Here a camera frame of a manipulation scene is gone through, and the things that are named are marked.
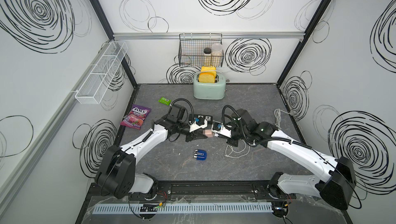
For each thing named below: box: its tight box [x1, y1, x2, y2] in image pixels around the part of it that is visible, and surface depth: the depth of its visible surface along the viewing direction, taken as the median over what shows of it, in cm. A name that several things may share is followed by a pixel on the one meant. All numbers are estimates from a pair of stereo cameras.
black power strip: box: [193, 114, 214, 122], surface depth 101 cm
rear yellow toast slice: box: [200, 66, 217, 78], surface depth 104 cm
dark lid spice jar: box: [203, 47, 212, 67], surface depth 87 cm
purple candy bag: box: [119, 104, 152, 130], surface depth 100 cm
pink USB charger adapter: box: [204, 129, 215, 138], surface depth 75 cm
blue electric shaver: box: [193, 149, 208, 161], surface depth 84 cm
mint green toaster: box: [192, 73, 227, 101], surface depth 106 cm
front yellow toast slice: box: [198, 71, 217, 84], surface depth 100 cm
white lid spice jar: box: [210, 42, 224, 68], surface depth 86 cm
